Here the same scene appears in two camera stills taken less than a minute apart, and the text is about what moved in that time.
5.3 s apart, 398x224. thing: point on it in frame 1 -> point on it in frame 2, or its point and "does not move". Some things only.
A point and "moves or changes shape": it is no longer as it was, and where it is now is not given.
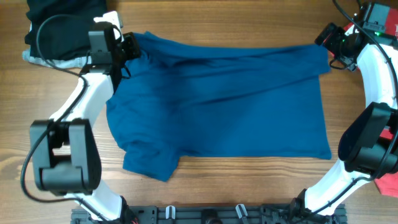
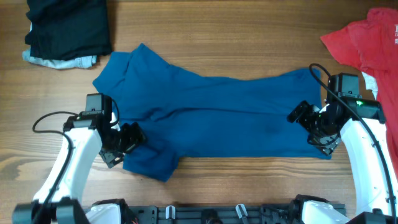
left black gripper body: x=127 y=48 -> x=124 y=140
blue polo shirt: x=176 y=101 moves or changes shape
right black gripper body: x=336 y=43 -> x=319 y=132
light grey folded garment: x=68 y=63 does not move
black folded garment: x=60 y=29 does not move
